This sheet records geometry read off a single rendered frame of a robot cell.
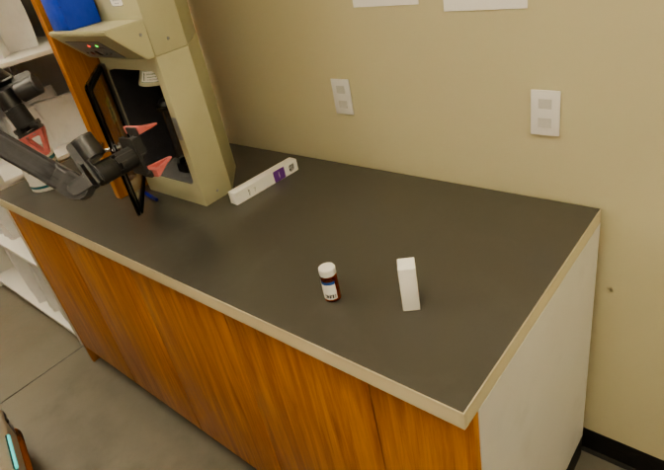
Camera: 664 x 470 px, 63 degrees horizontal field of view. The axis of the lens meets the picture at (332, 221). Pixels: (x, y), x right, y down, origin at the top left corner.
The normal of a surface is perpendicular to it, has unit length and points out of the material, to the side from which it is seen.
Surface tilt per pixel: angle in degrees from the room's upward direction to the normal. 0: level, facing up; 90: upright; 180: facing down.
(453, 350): 0
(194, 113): 90
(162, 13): 90
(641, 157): 90
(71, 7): 90
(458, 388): 0
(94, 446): 0
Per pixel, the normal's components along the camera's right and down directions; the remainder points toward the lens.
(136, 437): -0.18, -0.85
